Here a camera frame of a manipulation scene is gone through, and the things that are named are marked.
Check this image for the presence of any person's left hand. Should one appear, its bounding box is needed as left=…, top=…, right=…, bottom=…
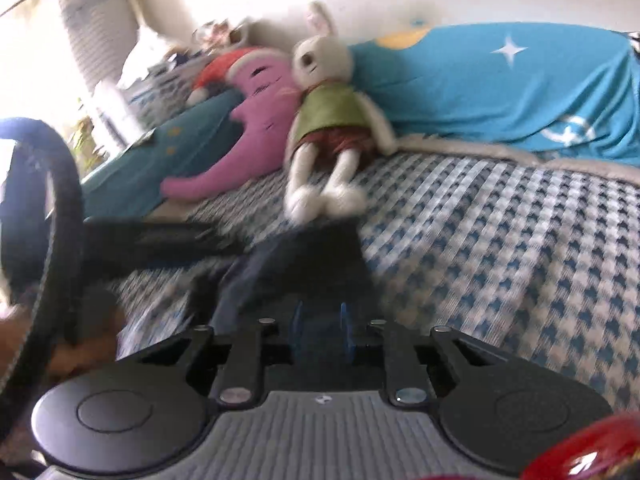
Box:
left=0, top=304, right=127, bottom=387

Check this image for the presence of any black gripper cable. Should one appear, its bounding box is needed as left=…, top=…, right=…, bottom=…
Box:
left=0, top=117, right=87, bottom=378

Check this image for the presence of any blue printed quilt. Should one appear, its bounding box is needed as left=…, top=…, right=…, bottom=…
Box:
left=347, top=22, right=640, bottom=169

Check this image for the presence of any grey window curtain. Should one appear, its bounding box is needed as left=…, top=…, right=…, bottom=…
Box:
left=47, top=0, right=145, bottom=111

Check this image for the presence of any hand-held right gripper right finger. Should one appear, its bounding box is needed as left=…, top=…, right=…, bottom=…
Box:
left=339, top=302, right=522, bottom=407

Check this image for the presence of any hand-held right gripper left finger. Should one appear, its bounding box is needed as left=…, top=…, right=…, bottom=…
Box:
left=135, top=304, right=307, bottom=405

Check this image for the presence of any purple moon plush pillow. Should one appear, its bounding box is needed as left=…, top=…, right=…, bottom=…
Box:
left=160, top=47, right=304, bottom=204

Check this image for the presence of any teal pillow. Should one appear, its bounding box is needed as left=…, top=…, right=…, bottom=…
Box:
left=80, top=89, right=247, bottom=222

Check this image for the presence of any beige rabbit plush toy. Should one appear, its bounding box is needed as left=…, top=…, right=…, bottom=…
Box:
left=282, top=2, right=398, bottom=222

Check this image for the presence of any red glossy object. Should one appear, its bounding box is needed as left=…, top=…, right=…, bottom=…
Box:
left=519, top=412, right=640, bottom=480

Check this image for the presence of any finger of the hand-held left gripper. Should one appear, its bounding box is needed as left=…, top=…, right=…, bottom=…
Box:
left=85, top=219, right=242, bottom=275

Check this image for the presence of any black white-striped t-shirt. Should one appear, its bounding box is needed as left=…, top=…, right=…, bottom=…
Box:
left=187, top=222, right=383, bottom=367

